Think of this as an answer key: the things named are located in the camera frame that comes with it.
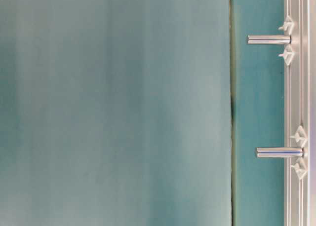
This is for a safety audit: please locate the aluminium extrusion rail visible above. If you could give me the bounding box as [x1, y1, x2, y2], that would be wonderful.
[284, 0, 316, 226]

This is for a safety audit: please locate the bare steel shaft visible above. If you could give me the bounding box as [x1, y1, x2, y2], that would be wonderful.
[255, 147, 304, 158]

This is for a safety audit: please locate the translucent plastic bracket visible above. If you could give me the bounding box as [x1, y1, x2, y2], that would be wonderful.
[278, 16, 295, 36]
[278, 44, 295, 66]
[291, 157, 308, 180]
[290, 125, 308, 148]

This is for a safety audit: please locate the steel shaft with gear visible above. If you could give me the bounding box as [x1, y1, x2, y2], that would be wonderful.
[246, 35, 291, 45]

